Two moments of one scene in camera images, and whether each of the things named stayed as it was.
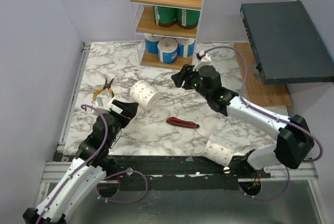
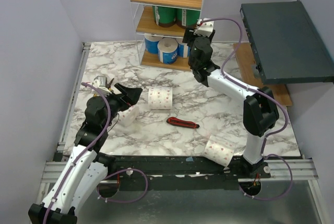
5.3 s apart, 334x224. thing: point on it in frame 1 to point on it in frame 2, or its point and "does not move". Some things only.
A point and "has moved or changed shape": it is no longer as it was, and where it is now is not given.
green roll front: x=187 y=19 does not move
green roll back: x=164 y=16 does not move
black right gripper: x=188 y=78 to x=188 y=35
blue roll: x=167 y=48 does not move
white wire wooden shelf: x=166 y=9 does not move
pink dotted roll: x=144 y=94 has moved or changed shape
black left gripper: x=129 y=109 to x=131 y=97
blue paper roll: x=186 y=47 does not move
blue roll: x=151 y=42 does not move
